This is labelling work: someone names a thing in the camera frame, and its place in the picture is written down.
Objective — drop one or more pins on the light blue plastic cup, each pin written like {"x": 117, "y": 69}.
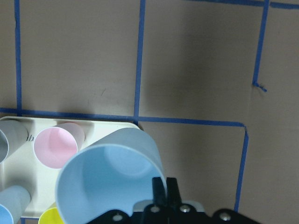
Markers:
{"x": 113, "y": 173}

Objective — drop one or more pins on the yellow plastic cup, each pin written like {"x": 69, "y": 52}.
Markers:
{"x": 50, "y": 216}

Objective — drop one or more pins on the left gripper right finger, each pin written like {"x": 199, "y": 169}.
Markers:
{"x": 173, "y": 194}

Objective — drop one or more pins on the grey plastic cup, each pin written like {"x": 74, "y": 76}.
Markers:
{"x": 13, "y": 135}

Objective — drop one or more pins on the pink plastic cup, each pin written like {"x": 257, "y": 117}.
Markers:
{"x": 54, "y": 146}

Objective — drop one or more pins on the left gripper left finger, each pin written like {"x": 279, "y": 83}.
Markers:
{"x": 159, "y": 193}

